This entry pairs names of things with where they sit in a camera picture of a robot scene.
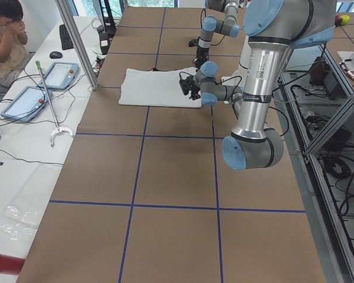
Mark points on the black keyboard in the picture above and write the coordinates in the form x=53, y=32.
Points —
x=66, y=41

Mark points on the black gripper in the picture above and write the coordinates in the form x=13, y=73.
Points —
x=201, y=52
x=193, y=90

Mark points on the black computer mouse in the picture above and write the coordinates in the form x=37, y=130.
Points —
x=55, y=55

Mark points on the aluminium frame post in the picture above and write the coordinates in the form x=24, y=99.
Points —
x=68, y=20

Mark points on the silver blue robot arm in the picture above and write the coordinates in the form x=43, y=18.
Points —
x=274, y=29
x=228, y=27

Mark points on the grey cartoon print t-shirt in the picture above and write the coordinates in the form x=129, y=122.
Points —
x=156, y=88

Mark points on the blue teach pendant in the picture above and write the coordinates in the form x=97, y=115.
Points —
x=27, y=104
x=60, y=75

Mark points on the red fire extinguisher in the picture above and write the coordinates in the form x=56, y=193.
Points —
x=10, y=265

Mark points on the near blue teach pendant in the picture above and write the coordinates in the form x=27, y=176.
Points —
x=27, y=104

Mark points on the seated person in beige shirt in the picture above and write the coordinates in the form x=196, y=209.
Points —
x=13, y=38

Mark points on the metal reacher grabber tool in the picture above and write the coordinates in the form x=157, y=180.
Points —
x=59, y=129

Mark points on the far blue teach pendant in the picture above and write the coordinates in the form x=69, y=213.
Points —
x=60, y=75

